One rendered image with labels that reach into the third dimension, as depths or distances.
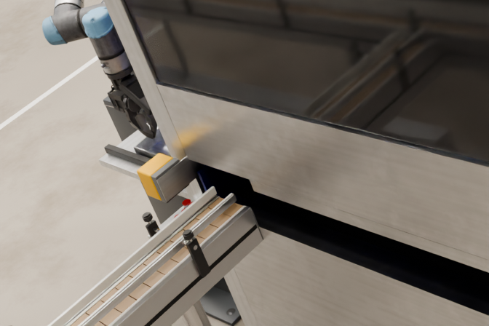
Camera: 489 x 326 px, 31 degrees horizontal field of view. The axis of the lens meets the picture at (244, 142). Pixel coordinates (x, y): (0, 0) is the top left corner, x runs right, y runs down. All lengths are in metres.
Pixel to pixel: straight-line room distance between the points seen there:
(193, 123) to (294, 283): 0.42
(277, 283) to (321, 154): 0.52
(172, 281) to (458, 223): 0.61
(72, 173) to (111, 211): 0.47
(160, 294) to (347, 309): 0.39
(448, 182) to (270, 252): 0.64
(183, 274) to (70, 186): 2.39
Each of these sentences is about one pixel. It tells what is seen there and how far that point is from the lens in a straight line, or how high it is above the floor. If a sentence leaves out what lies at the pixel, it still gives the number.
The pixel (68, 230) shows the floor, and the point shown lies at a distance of 3.82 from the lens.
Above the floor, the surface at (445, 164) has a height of 1.19.
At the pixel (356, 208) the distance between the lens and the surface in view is 1.57.
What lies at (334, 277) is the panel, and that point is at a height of 0.81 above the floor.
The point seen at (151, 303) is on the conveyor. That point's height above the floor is 0.92.
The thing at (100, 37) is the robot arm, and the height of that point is 1.22.
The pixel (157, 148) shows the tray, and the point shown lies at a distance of 2.27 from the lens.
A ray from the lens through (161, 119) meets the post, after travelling 1.89.
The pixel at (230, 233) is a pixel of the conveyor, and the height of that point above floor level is 0.92.
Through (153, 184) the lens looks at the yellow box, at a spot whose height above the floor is 1.01.
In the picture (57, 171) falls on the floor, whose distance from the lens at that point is 4.28.
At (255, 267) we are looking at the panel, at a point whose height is 0.73.
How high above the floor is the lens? 1.98
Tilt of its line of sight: 31 degrees down
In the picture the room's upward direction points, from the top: 21 degrees counter-clockwise
